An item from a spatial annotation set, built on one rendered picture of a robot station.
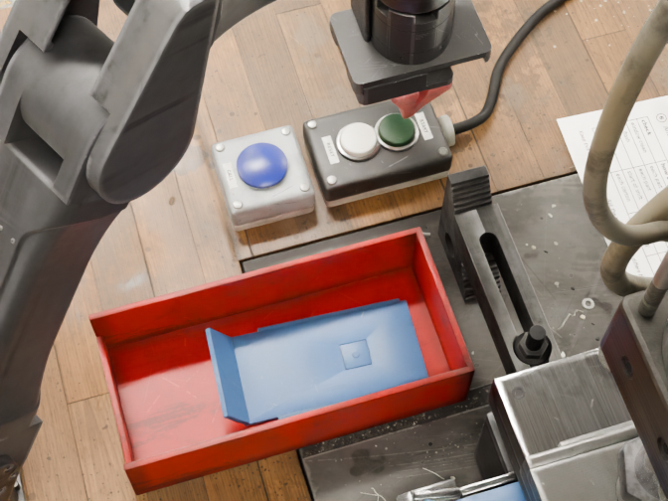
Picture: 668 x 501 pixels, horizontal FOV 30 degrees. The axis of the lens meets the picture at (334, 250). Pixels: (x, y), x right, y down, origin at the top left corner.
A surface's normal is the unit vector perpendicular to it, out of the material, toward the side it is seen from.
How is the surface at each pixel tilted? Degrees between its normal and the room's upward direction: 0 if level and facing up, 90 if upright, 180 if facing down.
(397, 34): 91
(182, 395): 0
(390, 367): 0
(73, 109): 35
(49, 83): 29
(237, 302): 90
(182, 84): 90
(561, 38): 0
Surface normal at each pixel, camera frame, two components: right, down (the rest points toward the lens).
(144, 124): 0.70, 0.63
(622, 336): -0.96, 0.26
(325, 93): 0.00, -0.46
